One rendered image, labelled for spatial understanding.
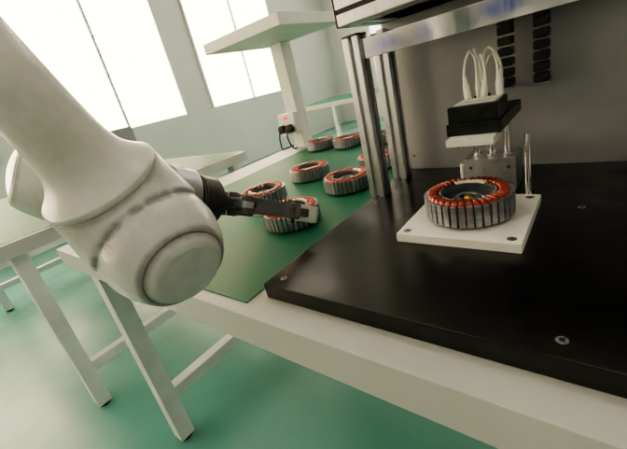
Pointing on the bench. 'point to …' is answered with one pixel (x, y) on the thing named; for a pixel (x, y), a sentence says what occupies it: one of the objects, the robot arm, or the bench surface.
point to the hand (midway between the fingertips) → (286, 212)
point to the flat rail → (490, 12)
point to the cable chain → (533, 49)
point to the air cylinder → (495, 165)
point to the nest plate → (510, 233)
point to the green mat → (240, 268)
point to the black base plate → (488, 277)
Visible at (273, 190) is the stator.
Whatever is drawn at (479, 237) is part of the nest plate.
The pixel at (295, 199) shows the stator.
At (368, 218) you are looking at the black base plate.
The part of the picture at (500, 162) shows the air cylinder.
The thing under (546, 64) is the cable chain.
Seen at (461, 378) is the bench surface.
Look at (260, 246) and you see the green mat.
